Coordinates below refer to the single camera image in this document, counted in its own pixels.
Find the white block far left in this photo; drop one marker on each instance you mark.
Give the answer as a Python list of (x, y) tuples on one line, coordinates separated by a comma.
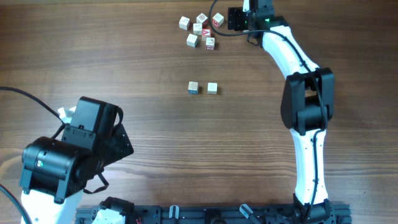
[(184, 23)]

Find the white block red picture top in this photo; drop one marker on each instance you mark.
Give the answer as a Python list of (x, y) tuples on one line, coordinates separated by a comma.
[(202, 19)]

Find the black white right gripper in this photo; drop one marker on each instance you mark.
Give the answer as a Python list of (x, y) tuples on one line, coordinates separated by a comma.
[(234, 19)]

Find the white block red letter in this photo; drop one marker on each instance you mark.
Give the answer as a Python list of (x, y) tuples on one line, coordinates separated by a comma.
[(217, 19)]

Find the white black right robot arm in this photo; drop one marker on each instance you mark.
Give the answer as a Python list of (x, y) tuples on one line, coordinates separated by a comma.
[(307, 100)]

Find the white block blue side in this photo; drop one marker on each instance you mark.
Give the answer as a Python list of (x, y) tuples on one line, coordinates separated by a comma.
[(193, 88)]

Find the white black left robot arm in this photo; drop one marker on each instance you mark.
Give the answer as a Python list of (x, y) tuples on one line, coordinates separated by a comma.
[(56, 170)]

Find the white block red number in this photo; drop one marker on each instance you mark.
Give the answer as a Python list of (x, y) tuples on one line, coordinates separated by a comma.
[(210, 43)]

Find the plain white wooden block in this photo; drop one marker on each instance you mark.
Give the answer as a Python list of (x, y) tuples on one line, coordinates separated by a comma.
[(197, 29)]

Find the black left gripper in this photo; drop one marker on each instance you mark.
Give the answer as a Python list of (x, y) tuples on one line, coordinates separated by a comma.
[(118, 145)]

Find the white block green edge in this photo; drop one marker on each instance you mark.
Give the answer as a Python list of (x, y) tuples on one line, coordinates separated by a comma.
[(192, 40)]

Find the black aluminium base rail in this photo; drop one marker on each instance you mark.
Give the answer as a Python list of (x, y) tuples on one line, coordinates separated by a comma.
[(115, 210)]

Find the red letter A block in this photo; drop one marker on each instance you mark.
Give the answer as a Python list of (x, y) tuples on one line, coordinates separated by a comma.
[(205, 34)]

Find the white block green side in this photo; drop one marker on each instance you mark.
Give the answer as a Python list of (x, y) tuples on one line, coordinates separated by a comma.
[(212, 88)]

